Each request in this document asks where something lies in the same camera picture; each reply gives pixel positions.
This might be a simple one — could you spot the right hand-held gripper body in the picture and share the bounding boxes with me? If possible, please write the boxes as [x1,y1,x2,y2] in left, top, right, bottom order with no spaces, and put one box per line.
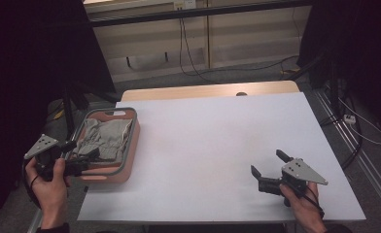
[258,157,329,207]

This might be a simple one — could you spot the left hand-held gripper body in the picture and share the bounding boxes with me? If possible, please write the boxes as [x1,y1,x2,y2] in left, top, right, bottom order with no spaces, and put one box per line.
[23,133,89,183]

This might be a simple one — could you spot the grey pants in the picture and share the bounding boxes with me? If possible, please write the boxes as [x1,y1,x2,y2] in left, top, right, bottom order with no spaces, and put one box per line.
[71,117,135,164]

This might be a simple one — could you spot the pink storage basket grey rim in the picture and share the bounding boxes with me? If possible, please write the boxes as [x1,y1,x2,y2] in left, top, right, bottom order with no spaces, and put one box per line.
[63,107,141,185]

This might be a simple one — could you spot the person's right hand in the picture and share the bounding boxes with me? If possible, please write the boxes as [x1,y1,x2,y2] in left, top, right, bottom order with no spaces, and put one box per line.
[279,181,327,227]

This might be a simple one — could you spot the person's left hand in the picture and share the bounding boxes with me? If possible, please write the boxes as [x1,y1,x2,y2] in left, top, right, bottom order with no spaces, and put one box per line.
[24,157,72,227]

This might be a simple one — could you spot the black tripod stand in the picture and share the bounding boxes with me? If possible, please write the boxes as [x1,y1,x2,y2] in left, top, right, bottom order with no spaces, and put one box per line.
[46,79,122,142]

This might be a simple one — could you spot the white table cover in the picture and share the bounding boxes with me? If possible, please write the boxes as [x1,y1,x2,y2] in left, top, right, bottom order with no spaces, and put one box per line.
[77,91,367,225]

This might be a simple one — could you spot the black curtain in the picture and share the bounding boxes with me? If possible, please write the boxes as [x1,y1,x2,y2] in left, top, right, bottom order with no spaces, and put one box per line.
[295,0,381,139]
[0,0,117,227]

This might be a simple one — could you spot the white power strip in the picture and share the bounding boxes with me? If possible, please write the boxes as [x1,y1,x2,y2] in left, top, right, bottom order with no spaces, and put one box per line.
[343,113,358,125]

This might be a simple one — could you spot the wooden table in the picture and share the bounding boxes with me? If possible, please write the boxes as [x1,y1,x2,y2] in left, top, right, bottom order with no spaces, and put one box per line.
[121,80,300,103]

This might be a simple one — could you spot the black horizontal bar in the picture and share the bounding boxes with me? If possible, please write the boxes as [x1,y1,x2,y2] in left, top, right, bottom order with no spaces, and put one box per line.
[87,0,313,29]

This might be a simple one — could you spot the right hand-held gripper black cable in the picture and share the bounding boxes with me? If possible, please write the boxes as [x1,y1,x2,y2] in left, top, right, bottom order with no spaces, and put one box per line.
[300,185,327,218]

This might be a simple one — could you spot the hand-held gripper black cable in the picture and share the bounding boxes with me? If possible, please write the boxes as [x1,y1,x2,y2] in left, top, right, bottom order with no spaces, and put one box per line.
[21,157,43,210]
[300,185,327,218]

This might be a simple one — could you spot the left hand-held gripper black cable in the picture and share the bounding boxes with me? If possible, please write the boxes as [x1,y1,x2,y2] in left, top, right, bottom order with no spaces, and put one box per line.
[21,157,43,210]

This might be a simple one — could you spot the black floor cable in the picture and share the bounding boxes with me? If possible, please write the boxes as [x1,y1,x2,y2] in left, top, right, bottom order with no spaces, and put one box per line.
[319,84,364,171]

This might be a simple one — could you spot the white floor cable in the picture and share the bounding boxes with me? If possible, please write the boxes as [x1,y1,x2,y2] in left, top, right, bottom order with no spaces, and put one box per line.
[337,96,381,146]

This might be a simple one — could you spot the black hanging wall cable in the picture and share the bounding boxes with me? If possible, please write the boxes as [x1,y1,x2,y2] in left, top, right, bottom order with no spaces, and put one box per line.
[178,17,300,84]

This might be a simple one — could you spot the white wall socket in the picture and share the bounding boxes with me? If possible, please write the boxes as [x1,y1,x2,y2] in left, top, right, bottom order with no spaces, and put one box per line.
[173,0,197,11]

